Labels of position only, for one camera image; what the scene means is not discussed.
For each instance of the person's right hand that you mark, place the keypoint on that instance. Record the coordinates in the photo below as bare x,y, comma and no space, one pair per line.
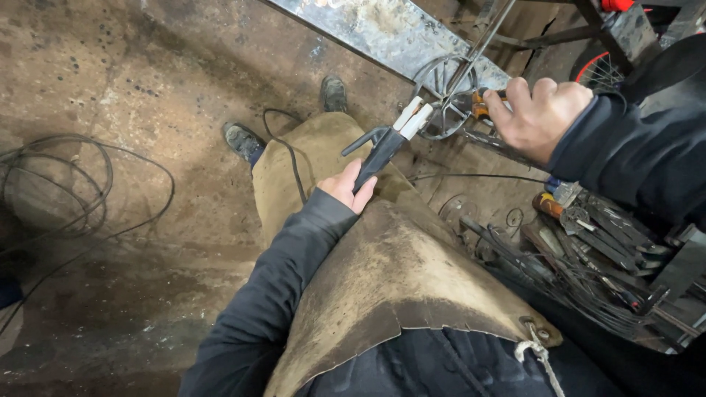
543,118

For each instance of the round spoked steel wheel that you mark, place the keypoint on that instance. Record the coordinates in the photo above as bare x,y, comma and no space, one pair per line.
435,124

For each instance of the heap of metal tools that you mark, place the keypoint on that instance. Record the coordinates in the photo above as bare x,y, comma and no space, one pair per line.
601,259

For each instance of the black welding electrode holder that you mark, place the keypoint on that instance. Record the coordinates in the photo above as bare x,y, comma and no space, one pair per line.
383,151

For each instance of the grey work shoe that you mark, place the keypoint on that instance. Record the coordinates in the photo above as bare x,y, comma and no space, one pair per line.
242,140
333,93

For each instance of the thin metal rod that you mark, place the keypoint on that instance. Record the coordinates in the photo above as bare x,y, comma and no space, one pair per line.
485,41

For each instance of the dark steel bar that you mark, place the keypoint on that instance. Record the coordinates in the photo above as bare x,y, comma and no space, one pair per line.
496,146

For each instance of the red rimmed bicycle wheel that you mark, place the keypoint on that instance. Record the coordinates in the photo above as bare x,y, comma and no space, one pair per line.
598,69

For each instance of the person's left hand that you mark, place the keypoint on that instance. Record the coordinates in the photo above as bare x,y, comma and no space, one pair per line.
339,187

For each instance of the dark jacket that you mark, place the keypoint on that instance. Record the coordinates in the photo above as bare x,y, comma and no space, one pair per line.
441,364

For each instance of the brown leather apron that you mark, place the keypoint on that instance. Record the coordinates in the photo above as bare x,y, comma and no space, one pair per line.
397,264

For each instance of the flat steel bar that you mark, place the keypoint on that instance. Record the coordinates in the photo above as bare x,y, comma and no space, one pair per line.
380,33

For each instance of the dark metal frame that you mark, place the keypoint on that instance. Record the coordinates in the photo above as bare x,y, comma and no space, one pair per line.
623,30

